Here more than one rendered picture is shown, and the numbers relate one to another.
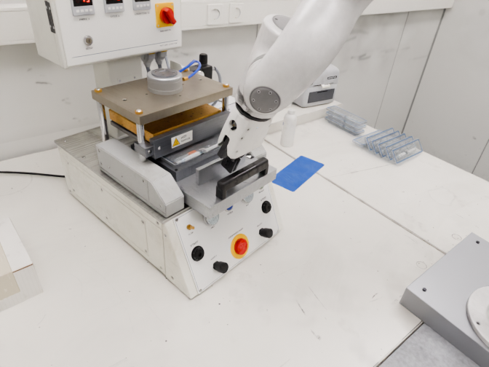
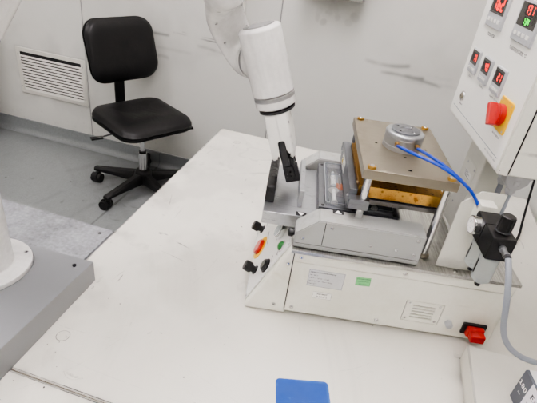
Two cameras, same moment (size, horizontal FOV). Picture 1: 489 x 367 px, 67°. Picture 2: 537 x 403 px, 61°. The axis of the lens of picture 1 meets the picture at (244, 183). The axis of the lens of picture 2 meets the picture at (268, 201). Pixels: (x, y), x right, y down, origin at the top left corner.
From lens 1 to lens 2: 147 cm
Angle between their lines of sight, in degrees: 105
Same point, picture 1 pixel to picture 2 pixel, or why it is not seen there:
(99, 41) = (466, 101)
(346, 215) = (179, 370)
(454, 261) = (28, 309)
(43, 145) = not seen: outside the picture
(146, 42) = (480, 133)
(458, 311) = (41, 260)
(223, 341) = (220, 211)
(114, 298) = not seen: hidden behind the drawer
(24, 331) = not seen: hidden behind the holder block
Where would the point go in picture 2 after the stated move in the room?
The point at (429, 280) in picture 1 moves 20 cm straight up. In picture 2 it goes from (66, 276) to (54, 193)
